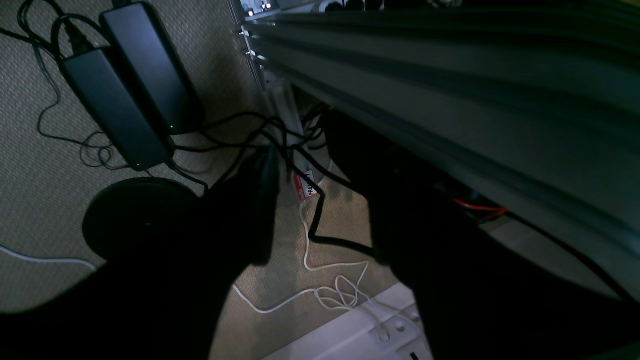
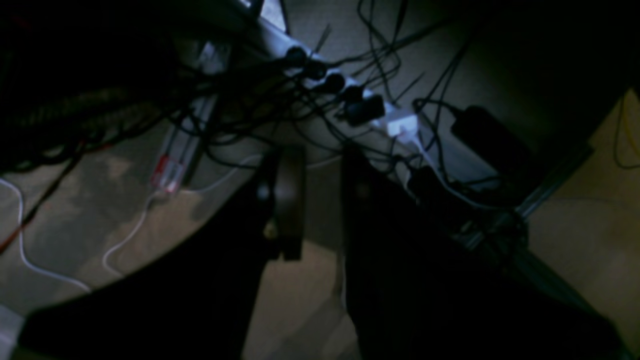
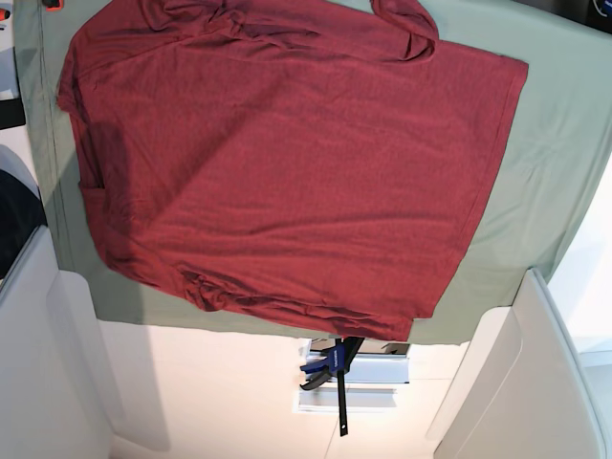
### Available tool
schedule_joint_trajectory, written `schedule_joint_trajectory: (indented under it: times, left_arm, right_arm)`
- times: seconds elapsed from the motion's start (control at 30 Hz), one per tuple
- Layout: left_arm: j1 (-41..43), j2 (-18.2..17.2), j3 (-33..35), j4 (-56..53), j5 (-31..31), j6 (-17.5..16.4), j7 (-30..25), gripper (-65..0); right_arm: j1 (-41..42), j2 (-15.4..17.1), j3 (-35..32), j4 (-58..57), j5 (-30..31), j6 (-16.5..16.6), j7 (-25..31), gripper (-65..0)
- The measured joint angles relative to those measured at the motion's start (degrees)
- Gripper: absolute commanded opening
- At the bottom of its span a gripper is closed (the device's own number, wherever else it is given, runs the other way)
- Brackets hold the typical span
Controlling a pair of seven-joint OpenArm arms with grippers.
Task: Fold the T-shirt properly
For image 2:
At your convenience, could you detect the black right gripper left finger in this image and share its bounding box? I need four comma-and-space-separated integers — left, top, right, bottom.
20, 145, 306, 360

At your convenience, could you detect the black power adapter brick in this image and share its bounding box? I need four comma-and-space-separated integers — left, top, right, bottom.
450, 105, 533, 176

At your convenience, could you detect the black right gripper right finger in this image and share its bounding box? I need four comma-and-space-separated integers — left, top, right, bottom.
341, 145, 626, 360

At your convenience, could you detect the white cable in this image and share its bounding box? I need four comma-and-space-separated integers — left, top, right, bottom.
0, 155, 261, 293

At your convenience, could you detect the aluminium frame rail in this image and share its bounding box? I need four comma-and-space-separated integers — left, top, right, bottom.
455, 142, 594, 249

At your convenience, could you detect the white power strip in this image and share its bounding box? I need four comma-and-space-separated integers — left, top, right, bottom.
250, 15, 501, 191

